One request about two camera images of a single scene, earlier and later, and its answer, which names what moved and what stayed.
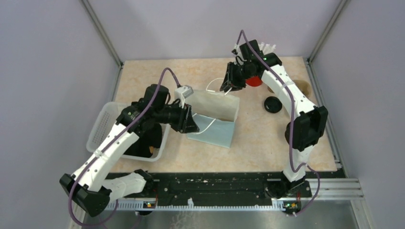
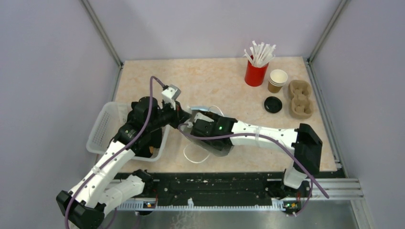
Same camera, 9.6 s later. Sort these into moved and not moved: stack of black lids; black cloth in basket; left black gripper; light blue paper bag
Moved: light blue paper bag
Not moved: black cloth in basket; left black gripper; stack of black lids
